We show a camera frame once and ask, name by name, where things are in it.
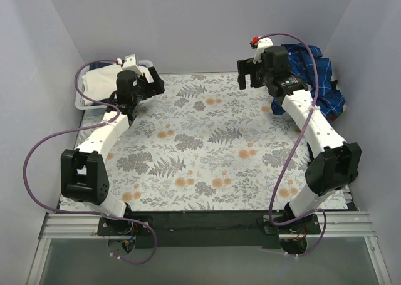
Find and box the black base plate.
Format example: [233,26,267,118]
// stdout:
[97,210,322,249]

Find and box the blue plaid long sleeve shirt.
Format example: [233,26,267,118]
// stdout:
[282,43,345,121]

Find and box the left white plastic basket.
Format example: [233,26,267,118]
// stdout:
[75,60,153,110]

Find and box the folded white shirt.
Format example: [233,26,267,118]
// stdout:
[81,65,122,101]

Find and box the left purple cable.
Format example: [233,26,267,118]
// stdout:
[24,58,157,265]

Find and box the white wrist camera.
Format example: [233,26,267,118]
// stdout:
[122,54,147,76]
[250,36,274,64]

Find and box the purple cable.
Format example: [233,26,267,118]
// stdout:
[24,58,157,265]
[258,33,329,258]

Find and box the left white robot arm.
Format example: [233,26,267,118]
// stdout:
[61,66,165,235]

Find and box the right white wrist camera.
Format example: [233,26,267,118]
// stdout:
[250,36,274,64]

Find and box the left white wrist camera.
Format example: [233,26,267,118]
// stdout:
[122,54,147,76]

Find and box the aluminium frame rail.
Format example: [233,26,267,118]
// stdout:
[39,211,376,239]

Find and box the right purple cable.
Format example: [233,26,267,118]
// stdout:
[258,33,329,258]

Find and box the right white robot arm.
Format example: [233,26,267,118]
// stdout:
[237,39,362,234]

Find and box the floral patterned table mat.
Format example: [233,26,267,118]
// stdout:
[105,74,309,211]

